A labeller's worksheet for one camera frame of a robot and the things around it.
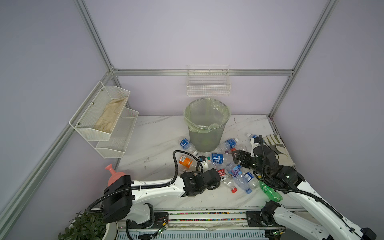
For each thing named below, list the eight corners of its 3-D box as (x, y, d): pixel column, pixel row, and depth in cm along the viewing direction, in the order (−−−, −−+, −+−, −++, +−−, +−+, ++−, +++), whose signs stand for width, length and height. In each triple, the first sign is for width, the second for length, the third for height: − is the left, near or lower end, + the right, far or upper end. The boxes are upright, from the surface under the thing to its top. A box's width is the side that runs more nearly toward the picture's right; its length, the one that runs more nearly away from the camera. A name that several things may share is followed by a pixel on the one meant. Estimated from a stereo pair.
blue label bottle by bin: (178, 144, 104) (177, 140, 100) (184, 139, 106) (183, 136, 103) (193, 158, 97) (193, 154, 93) (199, 152, 99) (199, 149, 96)
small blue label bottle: (247, 194, 83) (250, 191, 79) (237, 178, 89) (239, 175, 85) (258, 189, 85) (261, 186, 81) (247, 173, 91) (250, 170, 87)
